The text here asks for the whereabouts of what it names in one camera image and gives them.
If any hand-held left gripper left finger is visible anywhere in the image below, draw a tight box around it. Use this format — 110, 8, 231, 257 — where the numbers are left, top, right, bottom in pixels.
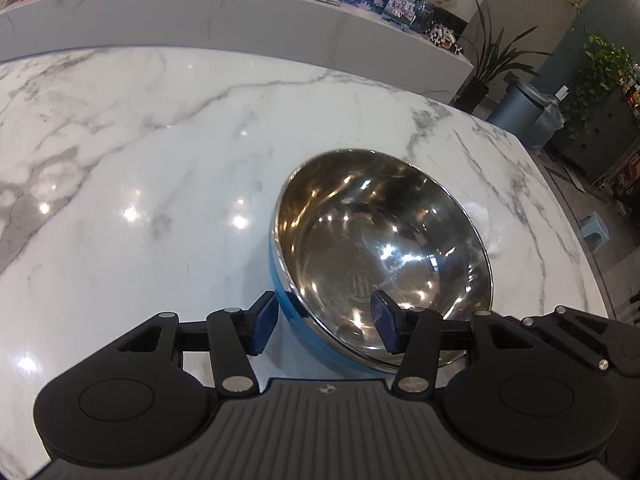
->
115, 290, 280, 396

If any small blue stool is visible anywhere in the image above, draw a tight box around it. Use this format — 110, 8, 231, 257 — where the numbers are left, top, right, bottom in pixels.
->
575, 215, 612, 254

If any leafy green plant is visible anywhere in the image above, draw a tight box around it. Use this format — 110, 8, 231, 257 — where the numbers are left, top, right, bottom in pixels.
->
562, 32, 640, 136

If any cow-pattern figurine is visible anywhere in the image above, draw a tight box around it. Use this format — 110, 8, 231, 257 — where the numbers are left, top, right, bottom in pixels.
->
425, 22, 469, 56

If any grey plastic bag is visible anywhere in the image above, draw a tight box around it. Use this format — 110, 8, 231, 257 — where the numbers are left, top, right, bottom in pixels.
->
534, 87, 569, 149

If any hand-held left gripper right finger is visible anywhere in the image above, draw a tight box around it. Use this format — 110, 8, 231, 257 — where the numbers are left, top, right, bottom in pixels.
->
370, 290, 539, 399

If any white marble television bench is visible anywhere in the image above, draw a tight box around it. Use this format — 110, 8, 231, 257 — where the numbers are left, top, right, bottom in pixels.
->
0, 0, 475, 107

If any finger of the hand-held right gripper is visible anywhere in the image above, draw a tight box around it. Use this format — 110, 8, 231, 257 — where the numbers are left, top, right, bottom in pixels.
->
520, 305, 621, 375

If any grey trash can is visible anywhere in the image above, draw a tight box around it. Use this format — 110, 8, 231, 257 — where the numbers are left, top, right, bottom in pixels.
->
486, 79, 549, 139

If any potted plant with long leaves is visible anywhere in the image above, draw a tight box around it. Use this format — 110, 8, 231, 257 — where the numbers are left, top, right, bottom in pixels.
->
456, 0, 541, 114

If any black cabinet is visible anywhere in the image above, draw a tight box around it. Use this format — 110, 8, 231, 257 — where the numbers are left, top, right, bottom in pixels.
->
545, 85, 640, 187

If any small photo card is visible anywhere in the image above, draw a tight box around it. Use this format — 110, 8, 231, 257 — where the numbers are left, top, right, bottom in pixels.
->
382, 0, 417, 29

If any steel bowl with blue outside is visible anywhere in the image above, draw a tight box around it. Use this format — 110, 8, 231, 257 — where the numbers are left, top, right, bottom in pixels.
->
270, 147, 494, 374

